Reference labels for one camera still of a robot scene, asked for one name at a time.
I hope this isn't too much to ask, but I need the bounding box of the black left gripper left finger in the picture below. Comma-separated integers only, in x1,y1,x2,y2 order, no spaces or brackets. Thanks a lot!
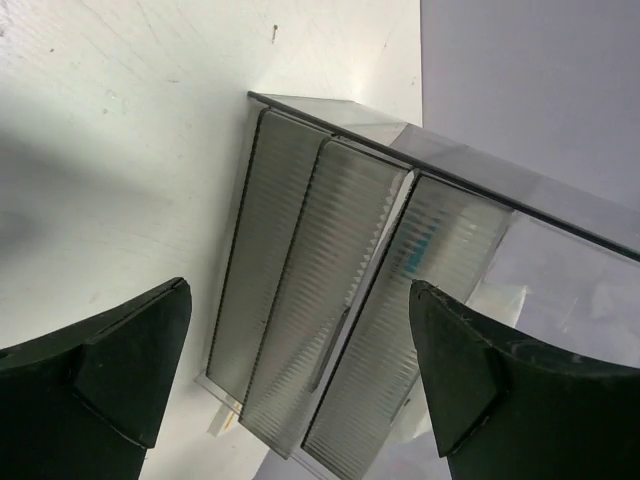
1,277,192,479

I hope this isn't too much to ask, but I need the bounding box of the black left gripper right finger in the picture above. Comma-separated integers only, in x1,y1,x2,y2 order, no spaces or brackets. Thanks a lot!
409,281,639,479

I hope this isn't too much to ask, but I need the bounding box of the clear acrylic makeup organizer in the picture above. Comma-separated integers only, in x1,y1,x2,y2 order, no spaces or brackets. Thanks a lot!
206,92,639,479

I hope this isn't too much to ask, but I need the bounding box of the clear packet blue label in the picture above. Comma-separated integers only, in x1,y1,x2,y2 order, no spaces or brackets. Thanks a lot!
401,220,440,277

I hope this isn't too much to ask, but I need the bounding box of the white box yellow label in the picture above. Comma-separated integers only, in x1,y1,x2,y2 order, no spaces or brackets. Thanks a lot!
207,402,242,438

